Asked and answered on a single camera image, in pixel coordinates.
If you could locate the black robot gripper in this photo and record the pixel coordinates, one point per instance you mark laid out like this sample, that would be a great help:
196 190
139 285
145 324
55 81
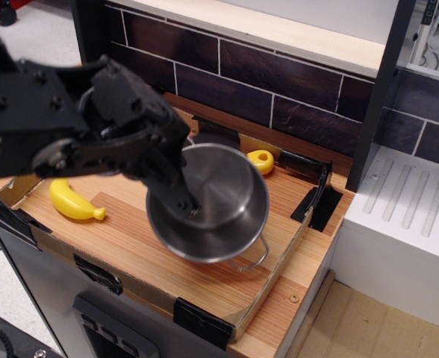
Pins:
122 125

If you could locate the stainless steel pot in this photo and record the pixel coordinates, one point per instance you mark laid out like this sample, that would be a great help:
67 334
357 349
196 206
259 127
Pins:
233 206

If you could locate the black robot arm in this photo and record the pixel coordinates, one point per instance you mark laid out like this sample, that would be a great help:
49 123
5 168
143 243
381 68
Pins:
35 111

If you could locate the cardboard fence with black tape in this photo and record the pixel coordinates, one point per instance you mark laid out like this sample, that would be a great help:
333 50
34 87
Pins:
249 307

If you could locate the yellow plastic banana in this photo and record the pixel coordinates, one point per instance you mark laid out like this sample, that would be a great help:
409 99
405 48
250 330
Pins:
71 204

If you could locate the black oven control panel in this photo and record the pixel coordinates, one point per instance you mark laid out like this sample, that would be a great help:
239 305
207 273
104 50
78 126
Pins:
107 334

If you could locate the black caster wheel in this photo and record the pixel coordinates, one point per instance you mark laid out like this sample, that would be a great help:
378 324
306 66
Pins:
8 15

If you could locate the white toy sink drainboard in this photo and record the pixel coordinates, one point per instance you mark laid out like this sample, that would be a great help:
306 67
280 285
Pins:
399 198

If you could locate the yellow handled toy knife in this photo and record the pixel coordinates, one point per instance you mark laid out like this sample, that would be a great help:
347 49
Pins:
262 160

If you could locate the dark vertical post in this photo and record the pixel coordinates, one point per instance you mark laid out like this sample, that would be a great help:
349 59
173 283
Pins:
396 55

